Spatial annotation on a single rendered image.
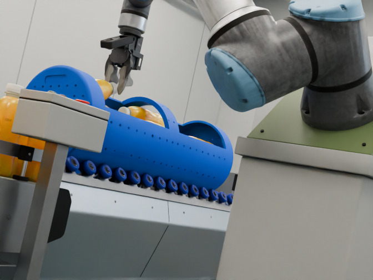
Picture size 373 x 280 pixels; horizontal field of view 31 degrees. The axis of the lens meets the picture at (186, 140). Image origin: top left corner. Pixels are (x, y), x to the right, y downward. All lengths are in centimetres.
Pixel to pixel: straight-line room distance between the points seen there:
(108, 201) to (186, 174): 43
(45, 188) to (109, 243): 58
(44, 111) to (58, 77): 51
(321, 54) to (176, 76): 600
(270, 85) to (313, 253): 35
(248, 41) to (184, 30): 609
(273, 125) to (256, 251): 30
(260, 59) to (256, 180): 28
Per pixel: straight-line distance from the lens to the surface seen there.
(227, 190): 571
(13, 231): 158
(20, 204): 158
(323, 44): 138
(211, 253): 261
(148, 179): 215
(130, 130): 198
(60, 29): 619
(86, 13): 640
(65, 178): 183
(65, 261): 195
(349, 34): 140
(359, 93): 146
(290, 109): 159
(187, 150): 226
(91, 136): 154
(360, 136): 145
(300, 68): 136
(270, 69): 133
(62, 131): 147
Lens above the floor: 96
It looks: 4 degrees up
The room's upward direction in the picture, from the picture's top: 12 degrees clockwise
